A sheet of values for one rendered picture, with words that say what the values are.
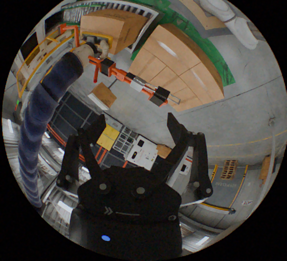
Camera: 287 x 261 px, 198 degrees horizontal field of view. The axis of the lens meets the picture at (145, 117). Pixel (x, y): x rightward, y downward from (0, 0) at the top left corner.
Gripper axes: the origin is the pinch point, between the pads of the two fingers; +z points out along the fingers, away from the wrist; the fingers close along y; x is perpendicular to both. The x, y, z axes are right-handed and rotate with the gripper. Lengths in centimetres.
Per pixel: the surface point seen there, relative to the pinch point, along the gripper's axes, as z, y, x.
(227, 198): -60, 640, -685
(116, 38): 60, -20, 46
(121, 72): 35.3, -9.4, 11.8
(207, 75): 78, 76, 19
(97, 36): 38, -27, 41
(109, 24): 51, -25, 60
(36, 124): 3, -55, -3
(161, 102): 31.9, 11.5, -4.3
